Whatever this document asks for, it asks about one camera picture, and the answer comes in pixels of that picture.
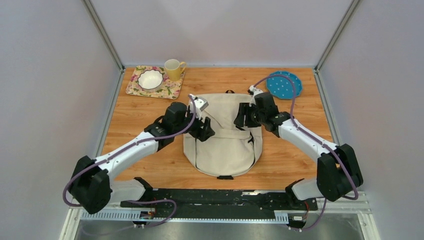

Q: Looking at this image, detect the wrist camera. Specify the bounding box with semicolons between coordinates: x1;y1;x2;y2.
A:
188;94;209;120
248;85;263;106

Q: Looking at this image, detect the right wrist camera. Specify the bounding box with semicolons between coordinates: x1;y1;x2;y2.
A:
248;85;263;106

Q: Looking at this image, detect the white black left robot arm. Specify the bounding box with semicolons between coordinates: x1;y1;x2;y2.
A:
62;96;215;214

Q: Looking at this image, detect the white scalloped bowl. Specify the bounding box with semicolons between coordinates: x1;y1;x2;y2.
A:
138;70;164;92

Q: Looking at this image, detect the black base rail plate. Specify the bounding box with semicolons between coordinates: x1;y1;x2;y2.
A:
141;188;318;220

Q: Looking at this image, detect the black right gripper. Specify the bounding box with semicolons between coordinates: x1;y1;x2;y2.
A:
233;103;266;128

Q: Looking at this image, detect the blue polka dot plate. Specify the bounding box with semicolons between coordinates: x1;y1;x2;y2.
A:
265;70;303;100

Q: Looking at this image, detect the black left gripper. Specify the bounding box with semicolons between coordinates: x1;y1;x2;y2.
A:
173;106;215;142

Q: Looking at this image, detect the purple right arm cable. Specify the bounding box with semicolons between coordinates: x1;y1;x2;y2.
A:
251;74;360;232

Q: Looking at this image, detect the floral square tray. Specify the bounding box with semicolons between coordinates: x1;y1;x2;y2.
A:
125;65;185;100

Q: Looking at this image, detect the cream canvas backpack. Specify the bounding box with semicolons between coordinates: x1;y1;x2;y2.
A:
183;92;263;179

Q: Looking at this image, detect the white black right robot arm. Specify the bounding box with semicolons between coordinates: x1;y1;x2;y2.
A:
234;92;364;210

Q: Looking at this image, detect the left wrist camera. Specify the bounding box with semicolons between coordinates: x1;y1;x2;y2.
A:
188;94;209;120

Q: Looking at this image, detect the yellow ceramic mug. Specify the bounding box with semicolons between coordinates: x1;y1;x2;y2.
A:
164;59;187;82

